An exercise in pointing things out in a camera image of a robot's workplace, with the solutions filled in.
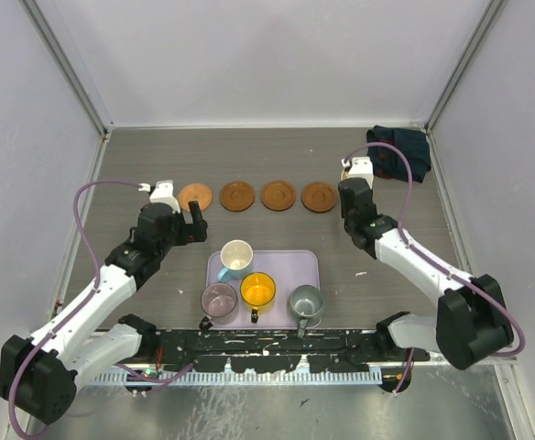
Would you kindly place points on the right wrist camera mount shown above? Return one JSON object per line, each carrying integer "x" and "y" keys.
{"x": 360, "y": 167}

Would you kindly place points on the brown wooden coaster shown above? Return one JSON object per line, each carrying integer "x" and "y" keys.
{"x": 318, "y": 197}
{"x": 278, "y": 196}
{"x": 237, "y": 196}

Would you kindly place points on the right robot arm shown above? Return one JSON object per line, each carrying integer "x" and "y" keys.
{"x": 471, "y": 320}

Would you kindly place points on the lavender plastic tray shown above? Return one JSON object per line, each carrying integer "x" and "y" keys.
{"x": 289, "y": 269}

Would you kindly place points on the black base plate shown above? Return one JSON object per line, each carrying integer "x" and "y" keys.
{"x": 267, "y": 351}

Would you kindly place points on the yellow mug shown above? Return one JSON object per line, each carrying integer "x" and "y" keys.
{"x": 258, "y": 292}

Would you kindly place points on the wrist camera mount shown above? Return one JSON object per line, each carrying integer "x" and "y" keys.
{"x": 360, "y": 167}
{"x": 162, "y": 192}

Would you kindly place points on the dark blue folded cloth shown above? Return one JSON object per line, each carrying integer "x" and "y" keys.
{"x": 411, "y": 143}

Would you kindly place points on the grey green mug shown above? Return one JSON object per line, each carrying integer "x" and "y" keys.
{"x": 306, "y": 306}

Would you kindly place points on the white and blue mug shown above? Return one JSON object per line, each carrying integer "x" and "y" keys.
{"x": 237, "y": 259}

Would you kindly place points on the purple glass mug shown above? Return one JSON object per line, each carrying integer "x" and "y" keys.
{"x": 219, "y": 303}

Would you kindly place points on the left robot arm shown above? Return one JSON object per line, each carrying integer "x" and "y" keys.
{"x": 42, "y": 373}

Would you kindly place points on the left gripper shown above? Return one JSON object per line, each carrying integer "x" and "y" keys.
{"x": 191, "y": 232}

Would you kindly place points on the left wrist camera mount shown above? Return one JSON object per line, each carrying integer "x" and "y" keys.
{"x": 162, "y": 192}

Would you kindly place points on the woven rattan coaster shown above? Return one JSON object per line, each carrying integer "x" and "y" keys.
{"x": 195, "y": 192}

